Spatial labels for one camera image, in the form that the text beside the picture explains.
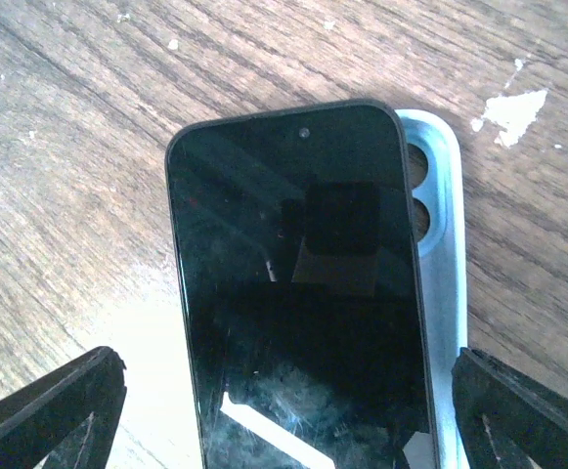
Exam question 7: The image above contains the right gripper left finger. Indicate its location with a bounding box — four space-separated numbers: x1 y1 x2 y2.
0 346 127 468

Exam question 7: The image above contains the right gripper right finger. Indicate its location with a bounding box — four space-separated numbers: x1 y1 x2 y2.
452 348 568 468

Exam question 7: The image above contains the light blue phone case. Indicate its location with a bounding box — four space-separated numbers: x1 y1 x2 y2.
396 109 469 468

